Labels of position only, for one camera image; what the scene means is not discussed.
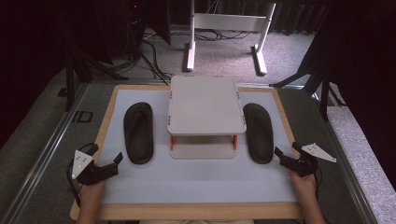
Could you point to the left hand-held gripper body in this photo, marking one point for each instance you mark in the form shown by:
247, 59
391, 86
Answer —
90, 172

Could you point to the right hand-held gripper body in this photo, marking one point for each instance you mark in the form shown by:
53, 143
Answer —
302, 165

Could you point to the black slipper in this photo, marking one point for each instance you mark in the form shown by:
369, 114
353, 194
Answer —
258, 137
138, 137

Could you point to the white two-tier shoe rack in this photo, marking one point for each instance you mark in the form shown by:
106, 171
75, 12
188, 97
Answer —
205, 105

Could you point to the person's left hand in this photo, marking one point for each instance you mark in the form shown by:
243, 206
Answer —
91, 193

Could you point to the person's right hand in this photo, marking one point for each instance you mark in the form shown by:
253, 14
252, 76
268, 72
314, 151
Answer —
305, 185

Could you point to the black metal stand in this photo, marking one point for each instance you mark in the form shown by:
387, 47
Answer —
324, 99

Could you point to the black tripod stand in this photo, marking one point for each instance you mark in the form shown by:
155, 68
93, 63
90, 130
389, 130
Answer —
70, 84

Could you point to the light blue table mat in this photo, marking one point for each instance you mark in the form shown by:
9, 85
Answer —
193, 180

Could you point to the person's pale clothing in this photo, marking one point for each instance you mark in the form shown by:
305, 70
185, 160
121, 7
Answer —
196, 222

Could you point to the dark curtain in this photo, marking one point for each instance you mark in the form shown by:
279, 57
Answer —
295, 21

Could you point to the black rectangular floor bracket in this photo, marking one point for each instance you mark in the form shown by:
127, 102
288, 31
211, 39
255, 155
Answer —
74, 116

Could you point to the aluminium floor rail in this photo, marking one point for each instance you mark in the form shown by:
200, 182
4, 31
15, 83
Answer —
345, 161
46, 149

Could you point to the white metal desk frame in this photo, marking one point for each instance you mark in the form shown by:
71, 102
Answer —
229, 22

